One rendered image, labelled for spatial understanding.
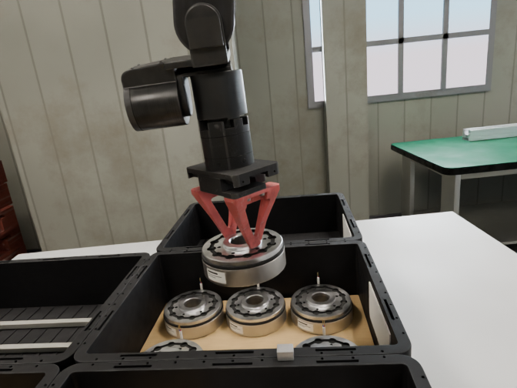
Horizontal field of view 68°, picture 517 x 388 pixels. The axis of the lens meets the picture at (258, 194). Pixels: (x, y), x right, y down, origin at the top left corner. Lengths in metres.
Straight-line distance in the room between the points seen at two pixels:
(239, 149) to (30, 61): 2.03
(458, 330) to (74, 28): 2.08
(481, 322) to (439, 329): 0.09
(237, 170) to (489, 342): 0.65
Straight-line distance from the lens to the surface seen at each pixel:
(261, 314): 0.65
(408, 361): 0.46
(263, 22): 2.94
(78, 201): 2.41
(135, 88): 0.43
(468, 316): 0.97
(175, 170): 2.19
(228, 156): 0.42
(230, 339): 0.66
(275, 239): 0.48
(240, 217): 0.42
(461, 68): 3.27
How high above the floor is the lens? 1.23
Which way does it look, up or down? 17 degrees down
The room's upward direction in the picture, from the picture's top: 6 degrees counter-clockwise
